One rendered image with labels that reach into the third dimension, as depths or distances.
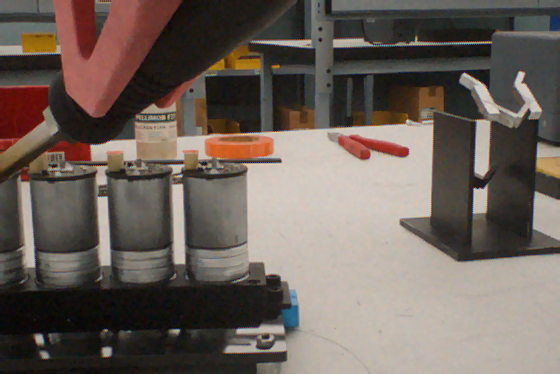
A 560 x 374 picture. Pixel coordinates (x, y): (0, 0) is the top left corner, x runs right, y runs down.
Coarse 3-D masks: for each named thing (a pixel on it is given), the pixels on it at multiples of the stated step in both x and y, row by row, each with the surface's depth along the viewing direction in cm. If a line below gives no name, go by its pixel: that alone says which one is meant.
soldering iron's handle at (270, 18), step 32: (192, 0) 20; (224, 0) 19; (256, 0) 19; (288, 0) 19; (192, 32) 20; (224, 32) 20; (256, 32) 20; (160, 64) 21; (192, 64) 21; (64, 96) 24; (128, 96) 23; (160, 96) 23; (64, 128) 24; (96, 128) 24
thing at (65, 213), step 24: (72, 168) 32; (48, 192) 31; (72, 192) 31; (96, 192) 32; (48, 216) 31; (72, 216) 31; (96, 216) 32; (48, 240) 31; (72, 240) 31; (96, 240) 32; (48, 264) 31; (72, 264) 31; (96, 264) 32
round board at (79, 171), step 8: (80, 168) 32; (88, 168) 32; (96, 168) 32; (32, 176) 31; (40, 176) 31; (48, 176) 30; (56, 176) 30; (64, 176) 30; (72, 176) 31; (80, 176) 31; (88, 176) 31
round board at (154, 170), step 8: (120, 168) 31; (152, 168) 32; (160, 168) 31; (168, 168) 32; (112, 176) 31; (120, 176) 31; (128, 176) 30; (136, 176) 30; (144, 176) 31; (152, 176) 31; (160, 176) 31
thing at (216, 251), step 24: (216, 168) 31; (192, 192) 31; (216, 192) 31; (240, 192) 31; (192, 216) 31; (216, 216) 31; (240, 216) 31; (192, 240) 31; (216, 240) 31; (240, 240) 32; (192, 264) 32; (216, 264) 31; (240, 264) 32
